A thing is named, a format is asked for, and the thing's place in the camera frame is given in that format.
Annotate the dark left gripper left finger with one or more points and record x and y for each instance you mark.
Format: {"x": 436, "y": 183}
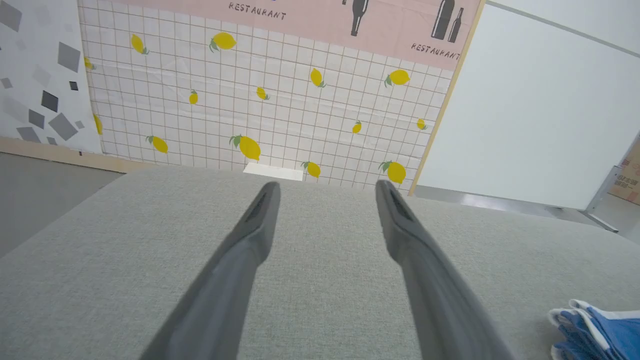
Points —
{"x": 235, "y": 270}

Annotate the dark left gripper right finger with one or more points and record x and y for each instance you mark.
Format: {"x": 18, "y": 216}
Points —
{"x": 430, "y": 290}

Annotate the blue garment with white trim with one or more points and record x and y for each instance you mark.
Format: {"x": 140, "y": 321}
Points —
{"x": 610, "y": 335}

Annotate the white rectangular box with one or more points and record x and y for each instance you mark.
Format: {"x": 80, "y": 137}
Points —
{"x": 273, "y": 171}

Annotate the lemon print grid backdrop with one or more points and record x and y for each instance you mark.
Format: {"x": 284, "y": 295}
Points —
{"x": 200, "y": 125}

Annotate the white board panel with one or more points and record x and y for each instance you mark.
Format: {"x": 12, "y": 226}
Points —
{"x": 525, "y": 125}

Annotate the brown cardboard box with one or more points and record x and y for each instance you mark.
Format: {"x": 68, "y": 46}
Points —
{"x": 627, "y": 180}

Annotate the grey geometric pattern panel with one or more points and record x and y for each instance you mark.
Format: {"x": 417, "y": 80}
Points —
{"x": 30, "y": 60}

